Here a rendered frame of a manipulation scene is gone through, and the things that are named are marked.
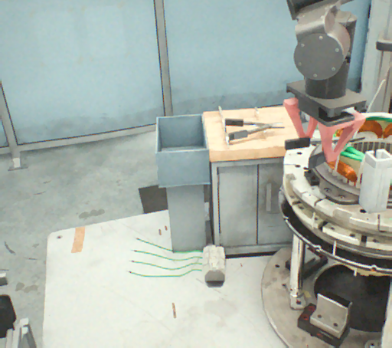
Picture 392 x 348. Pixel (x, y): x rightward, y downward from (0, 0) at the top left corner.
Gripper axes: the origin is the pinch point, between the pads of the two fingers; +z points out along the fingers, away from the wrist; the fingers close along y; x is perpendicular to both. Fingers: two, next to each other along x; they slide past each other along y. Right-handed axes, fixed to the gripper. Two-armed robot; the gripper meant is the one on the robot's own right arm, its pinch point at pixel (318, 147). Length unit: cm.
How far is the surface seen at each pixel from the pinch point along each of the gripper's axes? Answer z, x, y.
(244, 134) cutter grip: 8.9, 1.1, -23.1
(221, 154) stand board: 12.0, -4.1, -23.1
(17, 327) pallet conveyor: 52, -49, -37
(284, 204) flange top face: 15.4, 0.2, -7.3
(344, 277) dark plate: 38.9, 16.2, -5.7
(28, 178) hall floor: 121, -34, -217
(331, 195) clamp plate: 7.1, 0.9, 3.3
